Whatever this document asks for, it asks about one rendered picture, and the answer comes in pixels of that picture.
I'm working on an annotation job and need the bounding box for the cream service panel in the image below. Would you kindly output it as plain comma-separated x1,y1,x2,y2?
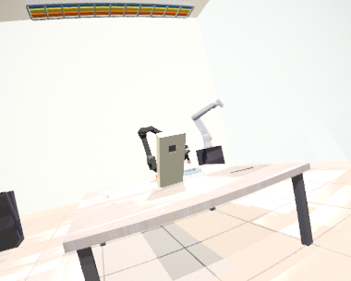
156,129,187,187

